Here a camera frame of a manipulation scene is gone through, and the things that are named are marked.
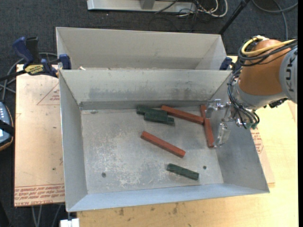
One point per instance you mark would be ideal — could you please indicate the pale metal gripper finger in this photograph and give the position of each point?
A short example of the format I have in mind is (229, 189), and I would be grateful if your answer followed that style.
(214, 104)
(223, 133)

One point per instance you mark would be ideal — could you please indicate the red-brown flat block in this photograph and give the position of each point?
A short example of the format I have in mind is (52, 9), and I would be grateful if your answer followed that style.
(163, 144)
(182, 114)
(209, 132)

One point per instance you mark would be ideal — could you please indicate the grey metal bin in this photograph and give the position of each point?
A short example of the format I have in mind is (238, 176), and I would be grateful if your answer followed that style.
(123, 138)

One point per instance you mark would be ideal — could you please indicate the brown cardboard board, red print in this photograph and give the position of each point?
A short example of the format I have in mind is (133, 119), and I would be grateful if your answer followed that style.
(38, 131)

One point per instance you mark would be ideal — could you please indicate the black cylinder on white bracket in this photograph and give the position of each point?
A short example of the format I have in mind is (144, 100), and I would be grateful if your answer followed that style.
(277, 102)

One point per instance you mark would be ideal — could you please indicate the dark green flat block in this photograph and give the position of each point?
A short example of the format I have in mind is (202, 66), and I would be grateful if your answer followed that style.
(143, 109)
(182, 171)
(157, 117)

